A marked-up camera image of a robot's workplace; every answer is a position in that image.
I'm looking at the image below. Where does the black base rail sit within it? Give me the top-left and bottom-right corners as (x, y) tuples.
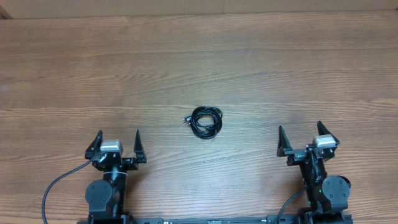
(130, 213), (301, 224)

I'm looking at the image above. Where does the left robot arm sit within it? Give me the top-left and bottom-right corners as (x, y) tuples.
(85, 130), (147, 224)

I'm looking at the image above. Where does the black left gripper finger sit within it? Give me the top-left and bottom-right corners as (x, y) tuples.
(134, 129), (147, 164)
(85, 130), (103, 159)

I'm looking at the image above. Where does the black USB cable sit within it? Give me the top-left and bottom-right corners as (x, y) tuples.
(190, 106), (224, 140)

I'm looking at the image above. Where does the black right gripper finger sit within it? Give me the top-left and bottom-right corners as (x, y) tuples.
(317, 121), (340, 146)
(277, 125), (293, 157)

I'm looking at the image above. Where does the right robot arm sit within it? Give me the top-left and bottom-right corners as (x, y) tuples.
(276, 121), (353, 223)

